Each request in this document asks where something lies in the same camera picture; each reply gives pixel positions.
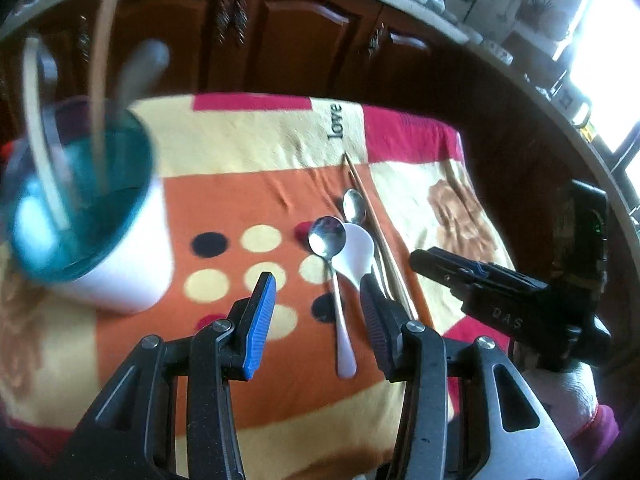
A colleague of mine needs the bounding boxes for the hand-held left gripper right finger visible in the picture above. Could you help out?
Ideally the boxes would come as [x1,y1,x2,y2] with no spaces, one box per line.
[359,274,581,480]

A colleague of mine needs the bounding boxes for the person's right forearm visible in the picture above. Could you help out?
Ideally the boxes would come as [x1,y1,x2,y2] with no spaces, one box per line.
[565,402,621,476]

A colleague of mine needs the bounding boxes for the bright window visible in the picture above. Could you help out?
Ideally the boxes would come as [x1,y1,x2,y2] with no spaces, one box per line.
[565,0,640,156]

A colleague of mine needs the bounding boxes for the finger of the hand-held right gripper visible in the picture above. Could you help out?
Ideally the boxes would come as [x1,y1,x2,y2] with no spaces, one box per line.
[417,266,543,301]
[411,247,546,288]

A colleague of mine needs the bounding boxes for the person's right hand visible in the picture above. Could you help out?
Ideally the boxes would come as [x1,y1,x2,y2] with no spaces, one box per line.
[520,355,598,431]

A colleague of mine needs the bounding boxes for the brown wooden base cabinets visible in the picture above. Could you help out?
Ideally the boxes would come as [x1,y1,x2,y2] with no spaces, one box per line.
[0,0,626,281]

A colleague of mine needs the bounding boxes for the white ceramic spoon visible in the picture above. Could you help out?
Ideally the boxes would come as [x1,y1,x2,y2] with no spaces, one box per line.
[331,222,386,296]

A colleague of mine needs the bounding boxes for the white cup teal inside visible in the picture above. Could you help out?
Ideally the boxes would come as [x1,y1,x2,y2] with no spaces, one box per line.
[0,97,176,316]

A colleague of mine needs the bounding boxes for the large metal spoon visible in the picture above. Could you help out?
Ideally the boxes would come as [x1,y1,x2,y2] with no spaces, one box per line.
[107,39,171,121]

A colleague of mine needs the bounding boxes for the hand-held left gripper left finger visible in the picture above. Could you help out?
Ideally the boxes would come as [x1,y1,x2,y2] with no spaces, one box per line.
[70,271,277,480]

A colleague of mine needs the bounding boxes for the printed patchwork blanket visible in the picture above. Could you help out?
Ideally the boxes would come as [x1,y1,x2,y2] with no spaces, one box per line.
[0,92,521,480]

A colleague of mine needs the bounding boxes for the ornate metal cabinet handle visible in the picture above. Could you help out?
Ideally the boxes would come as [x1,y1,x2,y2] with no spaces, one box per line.
[234,0,249,43]
[216,0,232,46]
[367,22,385,58]
[76,15,91,63]

